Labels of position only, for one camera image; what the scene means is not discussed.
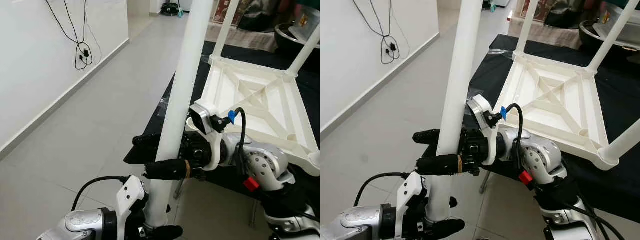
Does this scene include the white plastic table top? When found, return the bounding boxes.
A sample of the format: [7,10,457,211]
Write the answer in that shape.
[492,50,621,172]
[187,55,320,177]

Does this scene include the checked cloth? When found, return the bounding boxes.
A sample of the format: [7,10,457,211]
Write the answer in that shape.
[207,22,281,53]
[510,17,586,51]

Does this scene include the black tablecloth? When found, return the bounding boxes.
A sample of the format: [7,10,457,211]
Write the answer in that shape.
[124,40,320,223]
[417,34,640,223]

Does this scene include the metal basin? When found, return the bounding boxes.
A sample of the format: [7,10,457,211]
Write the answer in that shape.
[579,19,640,51]
[275,22,320,56]

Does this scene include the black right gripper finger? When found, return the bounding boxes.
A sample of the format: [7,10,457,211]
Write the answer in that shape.
[132,134,163,150]
[415,154,481,177]
[144,159,193,182]
[413,129,442,146]

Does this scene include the black bag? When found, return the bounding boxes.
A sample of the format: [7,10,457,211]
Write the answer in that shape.
[542,0,583,28]
[240,0,281,33]

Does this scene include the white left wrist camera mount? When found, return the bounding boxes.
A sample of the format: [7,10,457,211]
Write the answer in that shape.
[397,171,430,240]
[116,175,148,240]

